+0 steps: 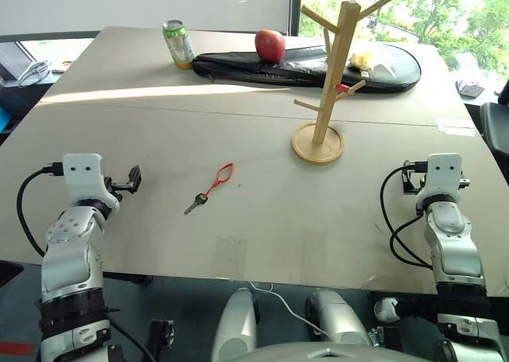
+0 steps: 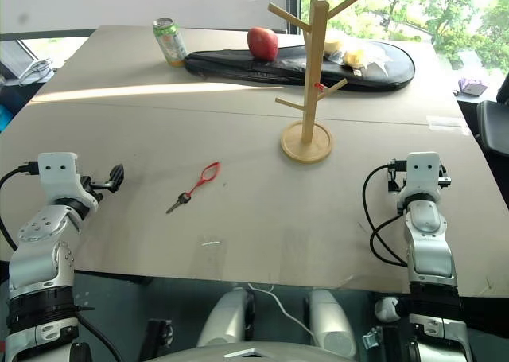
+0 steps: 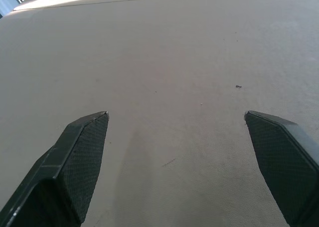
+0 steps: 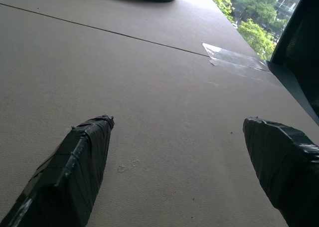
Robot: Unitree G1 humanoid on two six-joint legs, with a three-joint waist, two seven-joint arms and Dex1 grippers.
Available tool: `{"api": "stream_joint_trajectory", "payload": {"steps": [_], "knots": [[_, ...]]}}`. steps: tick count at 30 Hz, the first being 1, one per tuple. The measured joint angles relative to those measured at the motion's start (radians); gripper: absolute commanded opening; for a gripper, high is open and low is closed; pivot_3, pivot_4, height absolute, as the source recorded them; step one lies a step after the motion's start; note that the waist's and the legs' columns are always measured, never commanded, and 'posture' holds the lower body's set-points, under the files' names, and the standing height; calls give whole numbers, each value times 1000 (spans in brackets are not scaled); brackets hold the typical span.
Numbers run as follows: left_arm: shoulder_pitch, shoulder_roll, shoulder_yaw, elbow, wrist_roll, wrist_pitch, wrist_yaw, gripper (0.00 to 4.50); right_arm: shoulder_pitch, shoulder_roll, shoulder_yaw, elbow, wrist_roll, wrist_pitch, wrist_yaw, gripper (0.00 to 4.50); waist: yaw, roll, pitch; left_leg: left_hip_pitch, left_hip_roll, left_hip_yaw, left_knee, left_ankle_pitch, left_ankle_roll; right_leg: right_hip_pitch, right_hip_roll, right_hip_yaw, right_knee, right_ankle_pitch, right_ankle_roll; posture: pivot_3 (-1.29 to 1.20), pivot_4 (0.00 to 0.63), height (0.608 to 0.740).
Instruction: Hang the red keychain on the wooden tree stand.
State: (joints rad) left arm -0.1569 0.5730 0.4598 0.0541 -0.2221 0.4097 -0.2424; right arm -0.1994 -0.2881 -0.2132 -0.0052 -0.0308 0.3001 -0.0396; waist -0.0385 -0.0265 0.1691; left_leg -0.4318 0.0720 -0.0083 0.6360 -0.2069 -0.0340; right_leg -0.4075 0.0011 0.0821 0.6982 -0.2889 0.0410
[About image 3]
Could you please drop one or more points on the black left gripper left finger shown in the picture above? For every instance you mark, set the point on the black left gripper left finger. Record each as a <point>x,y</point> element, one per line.
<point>72,167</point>

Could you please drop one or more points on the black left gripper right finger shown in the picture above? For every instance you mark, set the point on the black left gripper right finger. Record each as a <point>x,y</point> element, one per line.
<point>281,157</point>

